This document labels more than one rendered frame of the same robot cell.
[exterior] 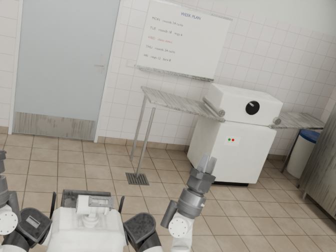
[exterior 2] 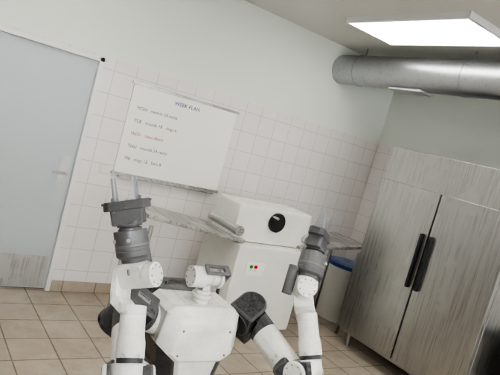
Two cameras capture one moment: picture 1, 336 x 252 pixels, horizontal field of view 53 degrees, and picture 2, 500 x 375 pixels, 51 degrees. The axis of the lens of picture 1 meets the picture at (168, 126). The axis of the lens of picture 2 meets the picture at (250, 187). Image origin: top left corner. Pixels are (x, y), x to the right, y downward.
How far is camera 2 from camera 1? 0.81 m
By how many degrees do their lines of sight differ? 20
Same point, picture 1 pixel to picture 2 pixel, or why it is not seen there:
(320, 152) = (361, 278)
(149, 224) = (260, 301)
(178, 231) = (309, 289)
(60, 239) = (178, 315)
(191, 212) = (317, 270)
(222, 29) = (226, 124)
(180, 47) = (173, 146)
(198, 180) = (320, 236)
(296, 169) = (329, 310)
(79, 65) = (29, 172)
